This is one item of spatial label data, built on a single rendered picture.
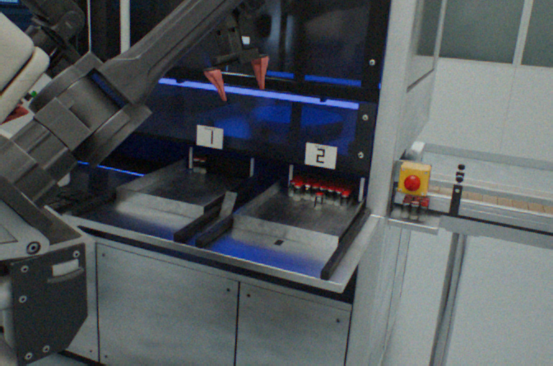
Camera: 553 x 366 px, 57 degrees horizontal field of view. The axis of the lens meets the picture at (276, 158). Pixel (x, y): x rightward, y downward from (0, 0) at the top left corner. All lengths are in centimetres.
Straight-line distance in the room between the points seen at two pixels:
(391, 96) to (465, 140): 471
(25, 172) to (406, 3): 97
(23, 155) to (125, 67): 15
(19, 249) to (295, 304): 108
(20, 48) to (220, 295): 114
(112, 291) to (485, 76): 477
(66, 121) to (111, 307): 141
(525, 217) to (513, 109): 451
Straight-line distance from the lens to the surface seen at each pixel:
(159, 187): 149
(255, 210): 134
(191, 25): 66
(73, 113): 62
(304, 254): 113
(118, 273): 188
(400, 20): 130
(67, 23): 105
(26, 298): 79
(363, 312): 152
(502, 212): 148
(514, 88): 593
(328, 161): 138
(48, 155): 59
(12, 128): 160
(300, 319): 160
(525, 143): 603
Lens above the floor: 138
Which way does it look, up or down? 16 degrees down
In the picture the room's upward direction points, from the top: 4 degrees clockwise
